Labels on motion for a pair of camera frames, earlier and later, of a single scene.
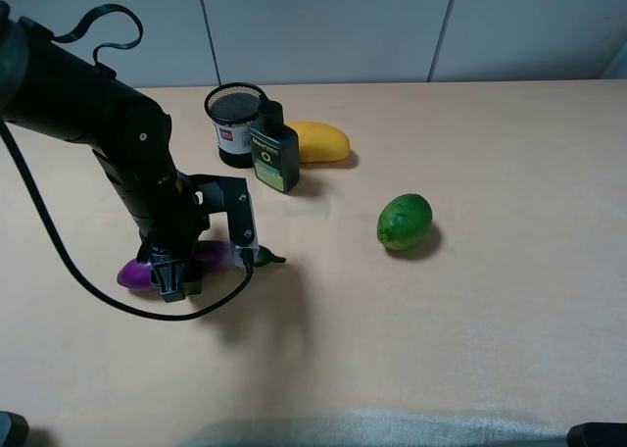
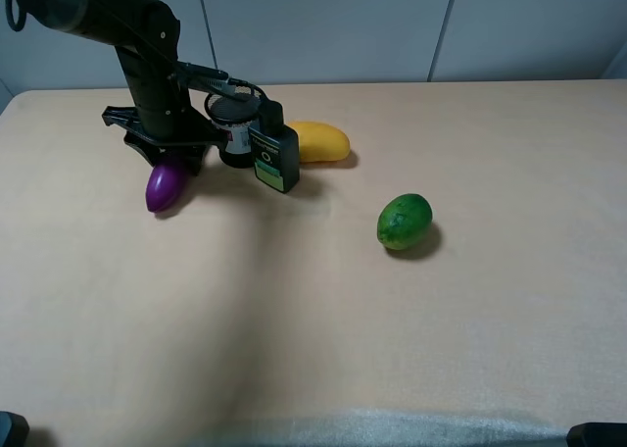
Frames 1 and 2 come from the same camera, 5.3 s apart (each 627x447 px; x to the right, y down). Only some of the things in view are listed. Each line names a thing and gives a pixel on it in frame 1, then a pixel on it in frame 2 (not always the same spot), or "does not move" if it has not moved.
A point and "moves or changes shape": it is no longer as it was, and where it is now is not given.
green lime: x=405 y=221 does not move
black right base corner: x=597 y=434 does not move
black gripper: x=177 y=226 → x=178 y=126
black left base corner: x=14 y=429 does not move
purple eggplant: x=211 y=255 moves or changes shape
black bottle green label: x=275 y=149 does not move
